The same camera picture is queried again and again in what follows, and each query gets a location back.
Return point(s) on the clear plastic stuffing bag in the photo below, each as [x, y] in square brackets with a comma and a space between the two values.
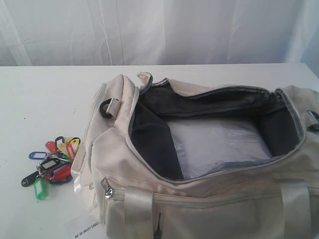
[204, 146]

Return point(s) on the metal side zipper pull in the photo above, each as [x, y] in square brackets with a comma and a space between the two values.
[108, 190]

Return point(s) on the white backdrop curtain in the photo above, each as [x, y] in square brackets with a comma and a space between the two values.
[141, 32]

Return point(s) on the cream duffel bag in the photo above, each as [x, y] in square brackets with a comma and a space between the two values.
[128, 141]

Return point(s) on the white paper price tag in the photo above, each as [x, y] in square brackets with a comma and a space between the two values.
[85, 227]

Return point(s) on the colourful key tag bunch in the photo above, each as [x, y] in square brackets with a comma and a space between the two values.
[54, 167]

